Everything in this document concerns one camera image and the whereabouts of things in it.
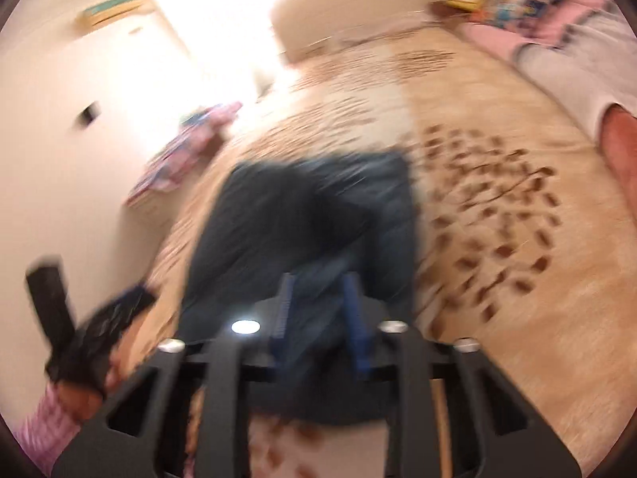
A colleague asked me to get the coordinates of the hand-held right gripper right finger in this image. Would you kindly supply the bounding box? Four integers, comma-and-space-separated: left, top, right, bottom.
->
342, 273, 582, 478

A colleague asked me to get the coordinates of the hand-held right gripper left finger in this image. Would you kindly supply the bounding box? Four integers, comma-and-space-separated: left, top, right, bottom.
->
52, 274, 298, 478

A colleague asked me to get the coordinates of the dark teal puffer jacket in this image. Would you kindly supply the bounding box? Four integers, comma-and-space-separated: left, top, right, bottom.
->
179, 152, 420, 426

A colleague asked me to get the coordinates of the person's left forearm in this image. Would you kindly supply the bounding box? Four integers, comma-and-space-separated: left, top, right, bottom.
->
14, 384, 84, 477

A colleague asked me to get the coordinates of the person's left hand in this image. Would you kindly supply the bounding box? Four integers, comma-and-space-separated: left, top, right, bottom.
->
59, 329, 134, 418

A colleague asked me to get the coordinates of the white bedside cabinet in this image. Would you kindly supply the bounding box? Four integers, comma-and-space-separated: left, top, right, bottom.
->
128, 193, 172, 232

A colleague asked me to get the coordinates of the beige leaf printed bedsheet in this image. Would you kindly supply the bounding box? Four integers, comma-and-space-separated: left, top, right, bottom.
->
124, 25, 637, 478

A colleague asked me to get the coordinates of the plaid table cloth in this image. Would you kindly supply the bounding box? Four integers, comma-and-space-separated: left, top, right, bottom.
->
127, 102, 243, 206

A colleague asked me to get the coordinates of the cream headboard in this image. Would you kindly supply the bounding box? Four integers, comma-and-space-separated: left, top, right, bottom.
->
269, 0, 481, 63

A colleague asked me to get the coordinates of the pink white printed blanket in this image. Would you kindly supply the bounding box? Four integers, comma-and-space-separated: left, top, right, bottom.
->
460, 0, 637, 242

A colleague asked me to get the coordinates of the colourful printed pillow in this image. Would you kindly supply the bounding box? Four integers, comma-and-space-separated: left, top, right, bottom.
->
445, 0, 568, 35

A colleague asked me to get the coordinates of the black wall switch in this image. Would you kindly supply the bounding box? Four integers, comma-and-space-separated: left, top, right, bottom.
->
76, 102, 101, 129

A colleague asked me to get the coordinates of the wall air conditioner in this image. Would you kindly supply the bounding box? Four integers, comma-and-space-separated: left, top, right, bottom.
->
77, 0, 154, 29

